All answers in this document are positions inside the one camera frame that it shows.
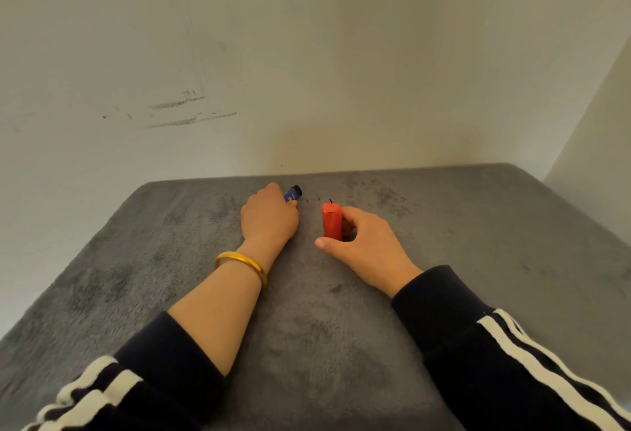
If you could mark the person's left hand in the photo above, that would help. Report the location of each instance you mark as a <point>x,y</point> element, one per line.
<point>268,221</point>

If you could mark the person's right hand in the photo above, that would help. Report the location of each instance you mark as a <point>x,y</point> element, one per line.
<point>372,248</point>

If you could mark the person's right thumb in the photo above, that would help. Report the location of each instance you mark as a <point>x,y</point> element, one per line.
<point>331,244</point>

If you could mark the person's left fingers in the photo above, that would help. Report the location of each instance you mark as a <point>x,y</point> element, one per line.
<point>276,195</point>

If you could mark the blue lighter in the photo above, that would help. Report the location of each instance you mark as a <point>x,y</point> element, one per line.
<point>293,193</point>

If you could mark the red candle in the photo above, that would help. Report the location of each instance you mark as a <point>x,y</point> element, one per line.
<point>332,221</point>

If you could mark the person's left forearm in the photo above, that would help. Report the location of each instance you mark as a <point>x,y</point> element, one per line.
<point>217,312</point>

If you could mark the person's right forearm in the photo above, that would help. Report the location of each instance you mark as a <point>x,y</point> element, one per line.
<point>498,356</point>

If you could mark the grey fleece blanket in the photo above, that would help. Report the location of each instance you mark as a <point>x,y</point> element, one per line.
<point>325,307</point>

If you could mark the gold bangle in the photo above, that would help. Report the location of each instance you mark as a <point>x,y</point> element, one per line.
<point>242,264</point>

